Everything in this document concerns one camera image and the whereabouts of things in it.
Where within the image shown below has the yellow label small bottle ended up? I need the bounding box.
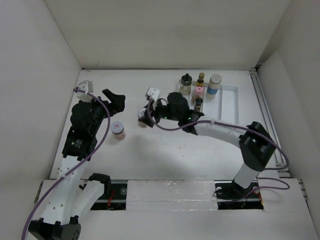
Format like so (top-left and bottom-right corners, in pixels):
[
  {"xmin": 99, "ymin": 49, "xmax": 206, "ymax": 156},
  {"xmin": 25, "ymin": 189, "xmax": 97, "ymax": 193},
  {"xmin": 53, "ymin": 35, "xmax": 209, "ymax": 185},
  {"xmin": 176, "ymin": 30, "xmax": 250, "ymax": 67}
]
[{"xmin": 196, "ymin": 72, "xmax": 205, "ymax": 87}]

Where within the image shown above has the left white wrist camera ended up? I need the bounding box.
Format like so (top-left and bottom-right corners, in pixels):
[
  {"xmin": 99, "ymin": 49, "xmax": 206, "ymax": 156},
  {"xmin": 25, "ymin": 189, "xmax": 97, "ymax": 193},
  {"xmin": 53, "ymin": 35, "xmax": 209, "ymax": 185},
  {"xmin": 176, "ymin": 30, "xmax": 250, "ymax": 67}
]
[{"xmin": 76, "ymin": 80, "xmax": 94, "ymax": 102}]

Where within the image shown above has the black knob lid jar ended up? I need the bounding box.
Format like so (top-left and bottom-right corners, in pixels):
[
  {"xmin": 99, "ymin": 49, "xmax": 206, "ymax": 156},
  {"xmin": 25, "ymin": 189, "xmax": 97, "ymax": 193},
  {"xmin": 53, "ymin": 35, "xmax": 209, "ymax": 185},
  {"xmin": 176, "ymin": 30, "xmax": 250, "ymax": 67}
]
[{"xmin": 179, "ymin": 73, "xmax": 192, "ymax": 95}]

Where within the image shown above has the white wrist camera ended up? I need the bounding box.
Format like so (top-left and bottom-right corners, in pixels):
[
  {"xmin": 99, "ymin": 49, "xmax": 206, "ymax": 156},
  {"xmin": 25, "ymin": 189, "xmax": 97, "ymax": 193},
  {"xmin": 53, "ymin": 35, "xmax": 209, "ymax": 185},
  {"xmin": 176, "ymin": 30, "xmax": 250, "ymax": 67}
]
[
  {"xmin": 76, "ymin": 80, "xmax": 94, "ymax": 102},
  {"xmin": 145, "ymin": 86, "xmax": 161, "ymax": 103}
]

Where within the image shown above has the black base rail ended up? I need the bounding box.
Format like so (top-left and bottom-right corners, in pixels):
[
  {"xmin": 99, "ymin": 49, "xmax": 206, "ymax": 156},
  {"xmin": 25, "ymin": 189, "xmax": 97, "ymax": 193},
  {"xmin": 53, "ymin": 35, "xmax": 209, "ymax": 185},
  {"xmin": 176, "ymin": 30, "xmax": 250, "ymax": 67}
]
[{"xmin": 92, "ymin": 179, "xmax": 264, "ymax": 212}]

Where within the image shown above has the red label lid jar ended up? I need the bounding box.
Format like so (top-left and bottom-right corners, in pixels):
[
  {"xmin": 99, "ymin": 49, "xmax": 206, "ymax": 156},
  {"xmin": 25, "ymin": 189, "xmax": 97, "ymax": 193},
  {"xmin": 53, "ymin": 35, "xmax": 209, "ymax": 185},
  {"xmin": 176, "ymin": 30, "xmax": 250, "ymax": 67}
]
[
  {"xmin": 111, "ymin": 121, "xmax": 126, "ymax": 141},
  {"xmin": 138, "ymin": 108, "xmax": 148, "ymax": 128}
]

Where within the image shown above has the white compartment tray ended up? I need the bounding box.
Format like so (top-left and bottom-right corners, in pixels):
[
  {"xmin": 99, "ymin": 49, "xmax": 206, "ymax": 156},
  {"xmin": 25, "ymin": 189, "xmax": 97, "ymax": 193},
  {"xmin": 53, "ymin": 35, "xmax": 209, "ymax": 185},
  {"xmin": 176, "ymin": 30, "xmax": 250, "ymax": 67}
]
[{"xmin": 174, "ymin": 82, "xmax": 240, "ymax": 126}]

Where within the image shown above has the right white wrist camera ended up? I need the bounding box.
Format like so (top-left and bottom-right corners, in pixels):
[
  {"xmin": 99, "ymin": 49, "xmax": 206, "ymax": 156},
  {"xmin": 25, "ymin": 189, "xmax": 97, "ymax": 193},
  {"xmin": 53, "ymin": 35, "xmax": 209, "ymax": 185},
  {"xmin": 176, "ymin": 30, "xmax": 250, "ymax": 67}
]
[{"xmin": 145, "ymin": 86, "xmax": 161, "ymax": 103}]

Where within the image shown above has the black lid pepper jar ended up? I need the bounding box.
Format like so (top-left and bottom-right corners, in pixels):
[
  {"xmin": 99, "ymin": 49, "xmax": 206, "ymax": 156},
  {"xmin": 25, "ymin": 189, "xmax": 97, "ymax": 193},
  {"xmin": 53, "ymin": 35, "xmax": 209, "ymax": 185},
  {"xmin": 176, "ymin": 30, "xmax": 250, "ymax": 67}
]
[{"xmin": 193, "ymin": 97, "xmax": 203, "ymax": 112}]

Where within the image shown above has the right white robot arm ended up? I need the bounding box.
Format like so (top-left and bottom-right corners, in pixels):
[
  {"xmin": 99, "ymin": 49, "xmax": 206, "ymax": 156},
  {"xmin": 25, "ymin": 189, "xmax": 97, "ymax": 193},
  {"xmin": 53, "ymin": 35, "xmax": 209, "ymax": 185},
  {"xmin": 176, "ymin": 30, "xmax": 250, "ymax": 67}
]
[{"xmin": 138, "ymin": 87, "xmax": 276, "ymax": 199}]

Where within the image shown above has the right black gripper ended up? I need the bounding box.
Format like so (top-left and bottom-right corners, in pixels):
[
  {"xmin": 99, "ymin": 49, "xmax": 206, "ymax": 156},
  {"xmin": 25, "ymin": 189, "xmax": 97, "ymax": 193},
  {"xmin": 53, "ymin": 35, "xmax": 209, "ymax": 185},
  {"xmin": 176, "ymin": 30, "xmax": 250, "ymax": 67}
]
[{"xmin": 138, "ymin": 97, "xmax": 181, "ymax": 127}]

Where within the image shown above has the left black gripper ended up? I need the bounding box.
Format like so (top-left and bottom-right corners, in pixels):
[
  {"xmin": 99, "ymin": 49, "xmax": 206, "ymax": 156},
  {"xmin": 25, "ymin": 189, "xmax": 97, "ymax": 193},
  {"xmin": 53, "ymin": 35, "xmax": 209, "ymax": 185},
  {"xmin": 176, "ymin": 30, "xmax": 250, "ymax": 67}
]
[{"xmin": 82, "ymin": 89, "xmax": 124, "ymax": 135}]

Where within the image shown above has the silver lid blue label jar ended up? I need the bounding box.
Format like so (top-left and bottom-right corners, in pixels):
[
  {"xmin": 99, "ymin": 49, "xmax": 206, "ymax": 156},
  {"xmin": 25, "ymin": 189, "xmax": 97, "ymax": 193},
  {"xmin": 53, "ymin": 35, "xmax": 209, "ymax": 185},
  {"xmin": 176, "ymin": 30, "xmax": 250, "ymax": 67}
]
[{"xmin": 205, "ymin": 74, "xmax": 222, "ymax": 99}]

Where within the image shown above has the pink lid spice jar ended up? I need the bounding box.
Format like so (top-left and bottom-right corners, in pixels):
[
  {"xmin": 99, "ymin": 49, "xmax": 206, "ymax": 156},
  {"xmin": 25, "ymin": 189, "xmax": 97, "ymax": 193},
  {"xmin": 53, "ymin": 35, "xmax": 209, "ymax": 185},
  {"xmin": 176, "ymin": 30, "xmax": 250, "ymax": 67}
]
[{"xmin": 191, "ymin": 86, "xmax": 204, "ymax": 103}]

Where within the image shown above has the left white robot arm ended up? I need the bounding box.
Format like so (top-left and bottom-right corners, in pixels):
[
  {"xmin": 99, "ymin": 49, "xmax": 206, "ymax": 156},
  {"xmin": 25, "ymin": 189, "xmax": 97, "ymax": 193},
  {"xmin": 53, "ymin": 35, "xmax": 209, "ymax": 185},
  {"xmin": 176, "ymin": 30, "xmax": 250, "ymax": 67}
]
[{"xmin": 21, "ymin": 87, "xmax": 126, "ymax": 240}]

